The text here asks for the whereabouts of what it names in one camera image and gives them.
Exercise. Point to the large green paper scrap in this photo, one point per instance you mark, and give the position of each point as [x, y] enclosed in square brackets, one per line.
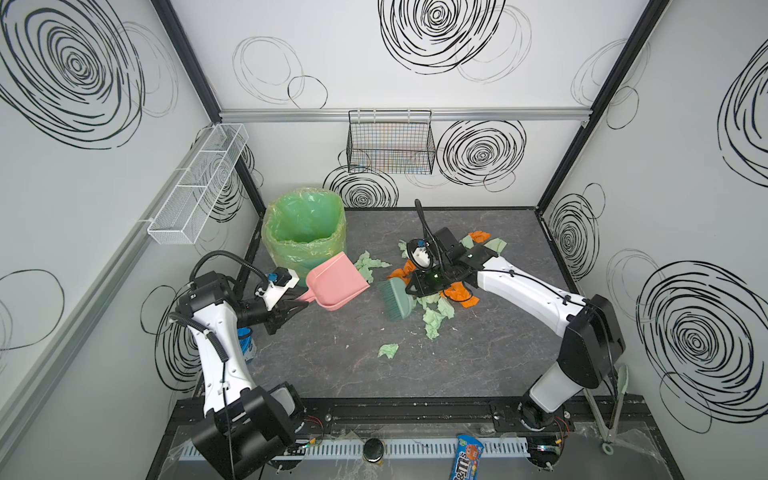
[365, 264]

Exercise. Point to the white slotted cable duct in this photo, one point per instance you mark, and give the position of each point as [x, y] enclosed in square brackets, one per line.
[425, 448]

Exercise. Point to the green crumpled paper scrap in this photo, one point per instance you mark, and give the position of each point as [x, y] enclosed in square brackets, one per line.
[402, 245]

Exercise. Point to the black wire wall basket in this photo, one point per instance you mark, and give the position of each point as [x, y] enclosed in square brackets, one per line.
[391, 141]

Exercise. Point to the green paper scrap far right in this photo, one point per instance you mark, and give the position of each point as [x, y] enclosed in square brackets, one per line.
[497, 245]

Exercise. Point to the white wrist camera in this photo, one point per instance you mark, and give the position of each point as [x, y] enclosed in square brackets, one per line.
[279, 282]
[419, 254]

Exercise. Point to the green bin with plastic liner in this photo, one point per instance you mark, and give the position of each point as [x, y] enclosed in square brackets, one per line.
[304, 228]

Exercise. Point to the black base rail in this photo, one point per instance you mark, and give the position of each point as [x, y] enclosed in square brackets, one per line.
[501, 411]

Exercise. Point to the green paper scrap front left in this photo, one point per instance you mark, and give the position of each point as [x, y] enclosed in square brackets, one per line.
[388, 351]

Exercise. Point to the green hand brush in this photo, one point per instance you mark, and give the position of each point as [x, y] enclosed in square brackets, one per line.
[398, 304]

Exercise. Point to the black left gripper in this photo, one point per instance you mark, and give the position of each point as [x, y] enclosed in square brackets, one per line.
[282, 312]

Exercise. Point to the orange paper scrap centre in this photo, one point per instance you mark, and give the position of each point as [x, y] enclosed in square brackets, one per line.
[458, 293]

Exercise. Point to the clear plastic wall shelf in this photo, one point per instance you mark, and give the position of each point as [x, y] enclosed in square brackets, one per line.
[189, 205]

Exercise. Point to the orange paper scrap far corner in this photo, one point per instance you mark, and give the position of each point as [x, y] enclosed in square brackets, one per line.
[479, 237]

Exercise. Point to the blue cup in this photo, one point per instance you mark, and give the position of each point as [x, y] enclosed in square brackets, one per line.
[245, 337]

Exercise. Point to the candy bag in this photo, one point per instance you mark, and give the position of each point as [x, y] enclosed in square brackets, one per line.
[466, 459]

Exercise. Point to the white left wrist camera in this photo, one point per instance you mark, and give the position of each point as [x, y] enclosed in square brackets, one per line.
[279, 282]

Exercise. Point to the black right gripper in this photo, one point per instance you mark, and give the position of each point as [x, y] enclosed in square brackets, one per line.
[422, 282]

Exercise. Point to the orange crumpled paper scrap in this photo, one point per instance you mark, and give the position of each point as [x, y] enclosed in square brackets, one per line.
[404, 273]

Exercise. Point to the green paper scrap far corner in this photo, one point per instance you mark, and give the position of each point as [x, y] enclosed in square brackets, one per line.
[467, 242]

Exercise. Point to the pink plastic dustpan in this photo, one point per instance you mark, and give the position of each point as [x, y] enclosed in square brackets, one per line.
[334, 283]

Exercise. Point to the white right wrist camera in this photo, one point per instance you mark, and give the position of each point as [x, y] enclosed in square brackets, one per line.
[419, 254]

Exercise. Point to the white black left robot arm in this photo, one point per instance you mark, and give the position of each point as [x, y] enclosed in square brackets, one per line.
[244, 426]

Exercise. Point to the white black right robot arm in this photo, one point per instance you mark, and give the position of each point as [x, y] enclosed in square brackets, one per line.
[591, 339]

